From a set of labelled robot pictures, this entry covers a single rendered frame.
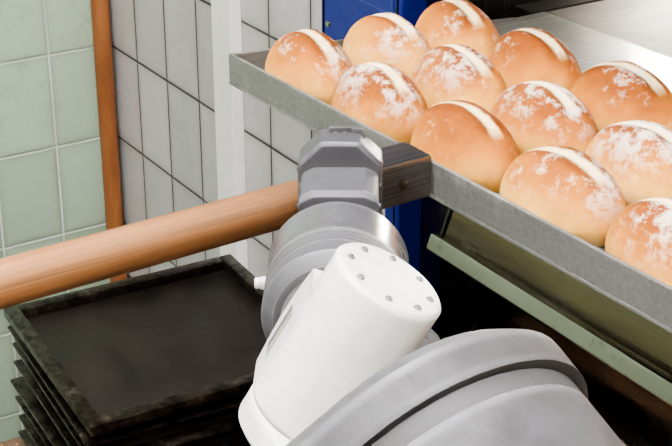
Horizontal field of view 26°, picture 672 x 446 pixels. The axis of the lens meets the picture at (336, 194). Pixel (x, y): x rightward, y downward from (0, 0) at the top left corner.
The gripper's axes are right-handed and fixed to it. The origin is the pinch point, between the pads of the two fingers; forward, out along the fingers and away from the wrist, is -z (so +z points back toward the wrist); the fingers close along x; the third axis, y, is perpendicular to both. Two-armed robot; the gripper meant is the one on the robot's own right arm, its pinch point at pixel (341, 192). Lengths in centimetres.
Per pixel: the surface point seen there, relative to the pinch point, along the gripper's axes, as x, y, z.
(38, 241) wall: -60, 50, -114
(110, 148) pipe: -46, 39, -118
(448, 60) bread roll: 3.3, -8.2, -18.4
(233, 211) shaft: 1.1, 7.0, 5.6
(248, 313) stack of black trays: -40, 12, -54
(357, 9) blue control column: -5, -1, -58
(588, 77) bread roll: 2.6, -19.1, -16.3
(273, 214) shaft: 0.4, 4.5, 4.3
